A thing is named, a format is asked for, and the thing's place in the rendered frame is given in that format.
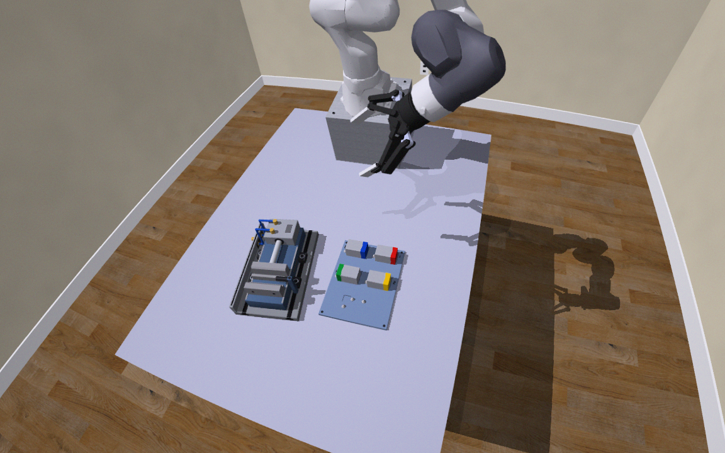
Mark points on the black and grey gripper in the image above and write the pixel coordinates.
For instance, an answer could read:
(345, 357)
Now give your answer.
(403, 126)

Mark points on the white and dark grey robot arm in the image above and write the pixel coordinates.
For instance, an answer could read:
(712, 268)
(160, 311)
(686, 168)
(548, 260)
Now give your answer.
(464, 62)

